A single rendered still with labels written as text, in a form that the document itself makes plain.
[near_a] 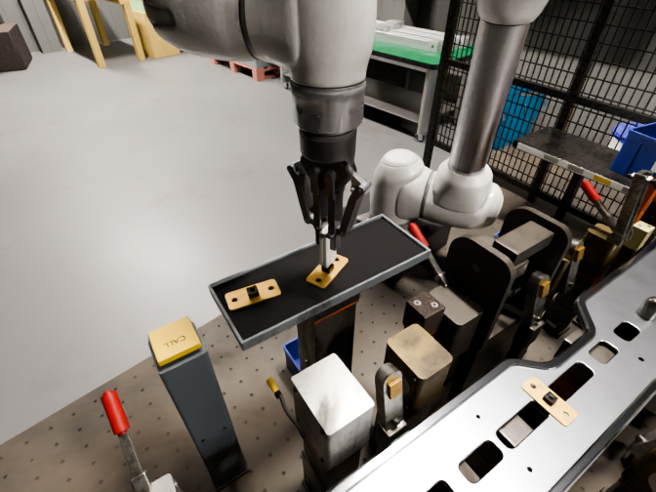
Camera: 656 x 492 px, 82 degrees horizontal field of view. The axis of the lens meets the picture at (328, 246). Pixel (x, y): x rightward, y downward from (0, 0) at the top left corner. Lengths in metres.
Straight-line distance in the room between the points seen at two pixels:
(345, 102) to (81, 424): 0.97
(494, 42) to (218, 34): 0.64
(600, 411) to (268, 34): 0.75
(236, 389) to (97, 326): 1.42
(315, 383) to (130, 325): 1.81
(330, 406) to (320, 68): 0.42
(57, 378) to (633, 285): 2.22
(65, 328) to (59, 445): 1.36
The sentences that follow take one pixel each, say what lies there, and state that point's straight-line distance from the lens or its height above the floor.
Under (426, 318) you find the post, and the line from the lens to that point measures 0.68.
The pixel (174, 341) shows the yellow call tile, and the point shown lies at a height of 1.16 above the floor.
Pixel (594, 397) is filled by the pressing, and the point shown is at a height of 1.00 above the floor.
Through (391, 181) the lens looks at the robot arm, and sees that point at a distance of 1.17.
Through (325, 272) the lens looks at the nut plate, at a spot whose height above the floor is 1.16.
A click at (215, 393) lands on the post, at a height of 1.03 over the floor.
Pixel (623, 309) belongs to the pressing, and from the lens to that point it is 1.01.
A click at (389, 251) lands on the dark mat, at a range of 0.70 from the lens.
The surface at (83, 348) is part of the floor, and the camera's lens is 2.32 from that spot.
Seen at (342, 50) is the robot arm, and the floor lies 1.52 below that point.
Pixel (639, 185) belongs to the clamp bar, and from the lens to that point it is 1.05.
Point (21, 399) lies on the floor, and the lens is 2.28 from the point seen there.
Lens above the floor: 1.61
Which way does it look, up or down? 40 degrees down
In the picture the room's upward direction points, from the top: straight up
